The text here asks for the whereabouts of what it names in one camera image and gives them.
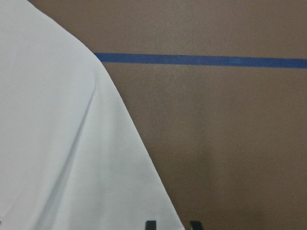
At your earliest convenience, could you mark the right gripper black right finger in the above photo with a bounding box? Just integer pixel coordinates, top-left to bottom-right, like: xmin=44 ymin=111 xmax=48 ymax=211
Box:
xmin=189 ymin=220 xmax=204 ymax=230

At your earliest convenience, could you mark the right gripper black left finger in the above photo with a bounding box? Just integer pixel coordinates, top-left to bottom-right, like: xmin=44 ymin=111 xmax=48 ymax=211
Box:
xmin=145 ymin=220 xmax=156 ymax=230

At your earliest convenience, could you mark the white long-sleeve printed shirt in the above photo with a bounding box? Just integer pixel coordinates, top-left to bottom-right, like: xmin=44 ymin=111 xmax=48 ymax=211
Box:
xmin=0 ymin=0 xmax=183 ymax=230

